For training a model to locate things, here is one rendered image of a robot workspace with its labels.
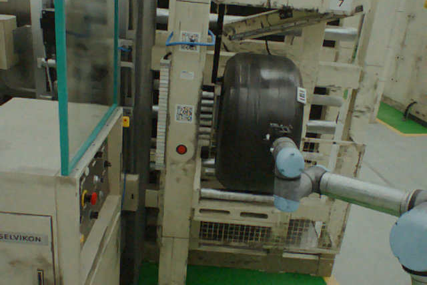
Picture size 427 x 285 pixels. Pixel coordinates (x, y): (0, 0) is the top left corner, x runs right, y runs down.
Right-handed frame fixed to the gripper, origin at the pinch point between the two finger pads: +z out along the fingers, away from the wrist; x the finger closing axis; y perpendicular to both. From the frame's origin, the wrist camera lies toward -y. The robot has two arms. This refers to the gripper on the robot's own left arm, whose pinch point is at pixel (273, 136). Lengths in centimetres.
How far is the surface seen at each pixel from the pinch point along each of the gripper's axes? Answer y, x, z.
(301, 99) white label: 13.2, -9.9, 7.5
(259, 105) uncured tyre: 9.8, 5.9, 3.9
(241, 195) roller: -31.3, 6.4, 16.9
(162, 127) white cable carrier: -7.2, 41.6, 22.9
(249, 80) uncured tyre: 17.7, 10.0, 9.6
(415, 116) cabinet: -68, -271, 424
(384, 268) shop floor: -112, -107, 103
